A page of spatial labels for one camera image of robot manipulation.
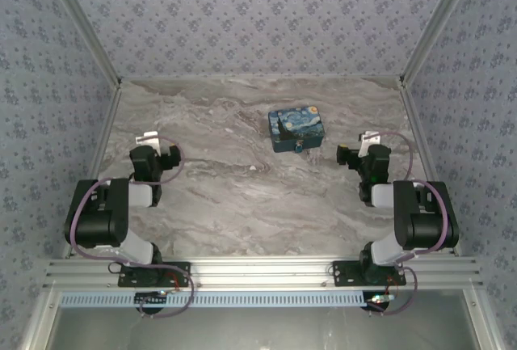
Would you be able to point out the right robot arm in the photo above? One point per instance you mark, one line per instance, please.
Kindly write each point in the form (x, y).
(420, 220)

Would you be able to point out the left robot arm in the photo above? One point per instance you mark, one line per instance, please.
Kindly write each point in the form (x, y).
(101, 216)

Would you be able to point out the starry night painted box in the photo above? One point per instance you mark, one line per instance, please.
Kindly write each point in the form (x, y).
(295, 125)

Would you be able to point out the small circuit board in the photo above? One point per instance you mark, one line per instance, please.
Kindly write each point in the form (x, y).
(379, 298)
(150, 298)

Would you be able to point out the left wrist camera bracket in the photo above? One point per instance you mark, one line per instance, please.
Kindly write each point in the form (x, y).
(148, 140)

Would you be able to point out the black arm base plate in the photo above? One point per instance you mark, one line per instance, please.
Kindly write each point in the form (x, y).
(129, 277)
(347, 273)

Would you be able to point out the aluminium frame front rail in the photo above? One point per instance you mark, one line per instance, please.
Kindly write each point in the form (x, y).
(262, 271)

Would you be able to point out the aluminium frame corner post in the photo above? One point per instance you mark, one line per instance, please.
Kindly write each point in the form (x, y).
(87, 26)
(438, 26)

